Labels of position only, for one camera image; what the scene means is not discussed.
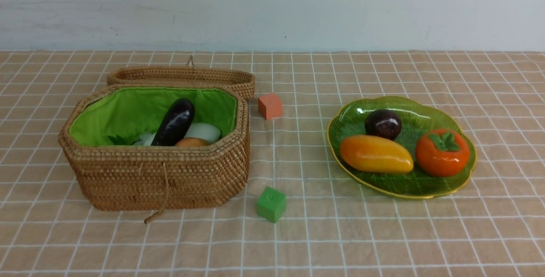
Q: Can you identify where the white radish with green leaves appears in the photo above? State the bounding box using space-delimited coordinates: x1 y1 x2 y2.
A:
108 122 221 146

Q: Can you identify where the tan potato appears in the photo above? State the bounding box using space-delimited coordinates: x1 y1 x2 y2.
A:
175 137 210 147

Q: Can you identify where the purple eggplant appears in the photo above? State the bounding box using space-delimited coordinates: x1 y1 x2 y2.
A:
151 98 196 146

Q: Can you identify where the yellow orange mango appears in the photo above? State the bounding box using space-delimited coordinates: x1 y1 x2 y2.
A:
338 135 414 174

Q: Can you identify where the dark purple mangosteen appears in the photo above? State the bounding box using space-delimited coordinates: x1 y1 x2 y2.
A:
364 109 402 141

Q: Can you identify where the orange persimmon green top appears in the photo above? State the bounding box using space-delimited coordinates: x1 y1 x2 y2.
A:
415 129 470 178

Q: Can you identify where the orange toy cube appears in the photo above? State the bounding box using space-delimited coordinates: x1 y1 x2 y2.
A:
258 92 284 120

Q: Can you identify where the woven wicker basket lid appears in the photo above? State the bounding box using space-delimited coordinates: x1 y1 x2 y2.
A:
106 56 255 100

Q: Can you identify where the green toy cube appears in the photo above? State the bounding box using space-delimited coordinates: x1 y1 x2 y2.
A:
256 186 287 223

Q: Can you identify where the woven wicker basket green lining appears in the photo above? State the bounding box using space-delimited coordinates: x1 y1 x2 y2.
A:
58 84 251 225

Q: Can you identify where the green glass leaf plate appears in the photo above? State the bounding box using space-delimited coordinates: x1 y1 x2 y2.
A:
327 96 477 199

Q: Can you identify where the beige checkered tablecloth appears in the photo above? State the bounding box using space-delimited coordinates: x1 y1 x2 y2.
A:
0 50 545 277

